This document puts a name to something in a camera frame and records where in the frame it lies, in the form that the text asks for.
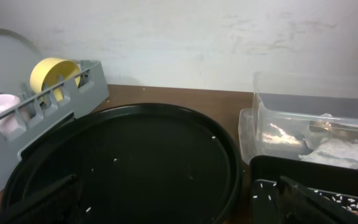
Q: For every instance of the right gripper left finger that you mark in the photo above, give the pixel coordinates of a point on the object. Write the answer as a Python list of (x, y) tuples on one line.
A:
[(59, 202)]

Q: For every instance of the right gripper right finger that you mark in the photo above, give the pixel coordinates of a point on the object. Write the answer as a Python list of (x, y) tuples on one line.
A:
[(296, 203)]

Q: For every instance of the peanut shells and rice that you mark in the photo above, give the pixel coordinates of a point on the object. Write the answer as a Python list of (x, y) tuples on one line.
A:
[(264, 210)]

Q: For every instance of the pink plastic cup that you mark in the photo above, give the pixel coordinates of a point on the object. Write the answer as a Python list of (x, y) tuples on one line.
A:
[(9, 123)]

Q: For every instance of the yellow bowl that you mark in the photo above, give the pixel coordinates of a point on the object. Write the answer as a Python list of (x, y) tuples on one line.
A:
[(47, 72)]

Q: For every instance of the grey round plate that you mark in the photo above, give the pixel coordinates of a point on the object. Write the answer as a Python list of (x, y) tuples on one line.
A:
[(18, 57)]

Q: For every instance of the grey dishwasher rack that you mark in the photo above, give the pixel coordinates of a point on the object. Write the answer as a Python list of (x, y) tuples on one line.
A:
[(23, 124)]

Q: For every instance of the rectangular black tray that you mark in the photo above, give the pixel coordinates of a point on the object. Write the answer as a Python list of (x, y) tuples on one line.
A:
[(311, 175)]

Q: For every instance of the crumpled white tissue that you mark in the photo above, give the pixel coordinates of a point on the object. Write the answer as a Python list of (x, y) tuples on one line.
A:
[(331, 141)]

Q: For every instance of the round black tray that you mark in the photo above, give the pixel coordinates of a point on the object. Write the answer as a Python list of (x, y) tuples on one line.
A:
[(141, 163)]

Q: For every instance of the clear plastic bin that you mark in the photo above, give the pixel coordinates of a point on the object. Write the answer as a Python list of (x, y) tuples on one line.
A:
[(302, 117)]

